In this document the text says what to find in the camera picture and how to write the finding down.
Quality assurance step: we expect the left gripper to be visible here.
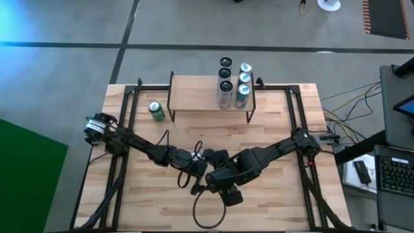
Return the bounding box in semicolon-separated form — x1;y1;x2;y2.
166;146;229;172

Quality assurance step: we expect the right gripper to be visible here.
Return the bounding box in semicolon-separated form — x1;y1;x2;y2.
190;163;248;196

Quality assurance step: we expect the blue energy drink can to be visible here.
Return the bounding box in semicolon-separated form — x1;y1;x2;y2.
237;71;252;85
238;61;253;74
234;83;252;110

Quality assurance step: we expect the wooden shelf with black legs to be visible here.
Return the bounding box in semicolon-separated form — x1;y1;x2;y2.
166;71;257;124

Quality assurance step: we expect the white paper sheet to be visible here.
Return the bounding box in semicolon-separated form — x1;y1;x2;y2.
342;153;378;194

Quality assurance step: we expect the black desk support bar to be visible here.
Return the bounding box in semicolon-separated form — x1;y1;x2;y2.
334;129;387;166

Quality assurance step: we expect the black phone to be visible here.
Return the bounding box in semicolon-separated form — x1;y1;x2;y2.
352;160;373;186

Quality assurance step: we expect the green floor mat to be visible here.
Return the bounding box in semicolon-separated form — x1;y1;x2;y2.
0;118;69;233

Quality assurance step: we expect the grey desk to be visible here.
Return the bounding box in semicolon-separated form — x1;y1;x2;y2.
378;63;414;151

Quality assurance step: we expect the keyboard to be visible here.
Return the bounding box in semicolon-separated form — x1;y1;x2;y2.
373;144;414;232

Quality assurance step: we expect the white round stand base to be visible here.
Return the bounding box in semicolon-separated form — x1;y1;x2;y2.
316;0;342;13

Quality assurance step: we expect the dark screen with blue display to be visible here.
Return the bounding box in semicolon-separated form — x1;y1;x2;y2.
393;96;414;117

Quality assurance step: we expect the black mat with orange stripes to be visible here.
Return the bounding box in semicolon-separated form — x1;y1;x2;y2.
361;0;411;41

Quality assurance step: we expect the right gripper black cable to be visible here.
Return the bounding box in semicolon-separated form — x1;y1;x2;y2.
192;189;226;229

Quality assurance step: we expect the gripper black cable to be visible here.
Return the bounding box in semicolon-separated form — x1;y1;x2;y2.
155;129;204;189
192;189;226;229

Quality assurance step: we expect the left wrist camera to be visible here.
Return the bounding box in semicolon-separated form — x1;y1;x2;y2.
186;159;209;179

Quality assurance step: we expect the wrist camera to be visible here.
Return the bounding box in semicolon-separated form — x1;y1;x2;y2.
219;186;244;208
186;159;209;179

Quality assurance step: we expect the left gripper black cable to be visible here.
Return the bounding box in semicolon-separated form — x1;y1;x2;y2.
155;129;204;189

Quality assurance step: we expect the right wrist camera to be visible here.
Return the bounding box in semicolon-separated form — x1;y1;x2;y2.
219;186;244;208

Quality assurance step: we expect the black metal table frame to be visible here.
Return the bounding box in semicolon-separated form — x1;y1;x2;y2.
69;77;352;232

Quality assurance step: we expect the yellow cable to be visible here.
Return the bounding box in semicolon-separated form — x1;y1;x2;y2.
322;83;382;143

